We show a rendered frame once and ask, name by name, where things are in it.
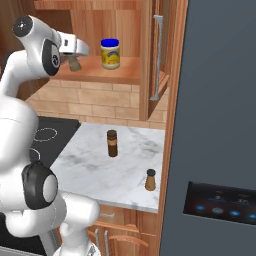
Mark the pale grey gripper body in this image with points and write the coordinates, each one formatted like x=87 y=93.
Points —
x=82 y=47

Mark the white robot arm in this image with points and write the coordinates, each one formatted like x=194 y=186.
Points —
x=16 y=133

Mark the dark wooden cabinet door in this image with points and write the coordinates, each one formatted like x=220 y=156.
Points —
x=10 y=13

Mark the mayonnaise jar with blue lid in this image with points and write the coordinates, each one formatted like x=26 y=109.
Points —
x=110 y=55

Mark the black hob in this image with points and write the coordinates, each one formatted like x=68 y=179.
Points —
x=65 y=133

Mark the dark brown condiment bottle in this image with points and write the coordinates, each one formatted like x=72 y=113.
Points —
x=112 y=144

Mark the small brown black-capped shaker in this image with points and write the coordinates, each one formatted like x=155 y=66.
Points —
x=150 y=181

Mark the dark grey fridge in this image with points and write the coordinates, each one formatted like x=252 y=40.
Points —
x=216 y=100

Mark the wooden drawer front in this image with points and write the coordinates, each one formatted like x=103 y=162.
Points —
x=133 y=218

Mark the black oven door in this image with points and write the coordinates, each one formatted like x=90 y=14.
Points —
x=20 y=240

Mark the wooden base cupboard door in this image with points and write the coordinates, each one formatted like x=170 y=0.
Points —
x=133 y=245

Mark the open wooden wall cabinet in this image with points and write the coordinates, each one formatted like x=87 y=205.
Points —
x=110 y=75

